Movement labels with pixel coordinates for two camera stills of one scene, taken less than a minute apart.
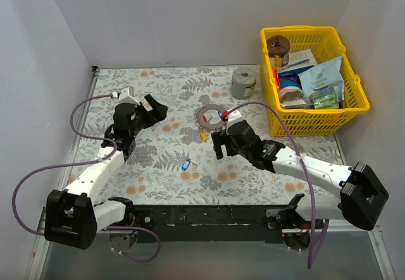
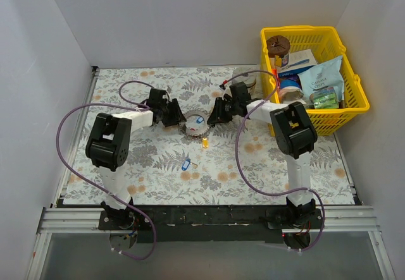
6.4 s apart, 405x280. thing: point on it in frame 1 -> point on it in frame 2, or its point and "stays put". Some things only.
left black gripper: (147, 114) -> (172, 112)
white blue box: (298, 61) stays put
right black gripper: (224, 143) -> (219, 111)
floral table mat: (175, 162) stays put
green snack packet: (324, 98) stays put
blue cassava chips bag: (326, 74) stays put
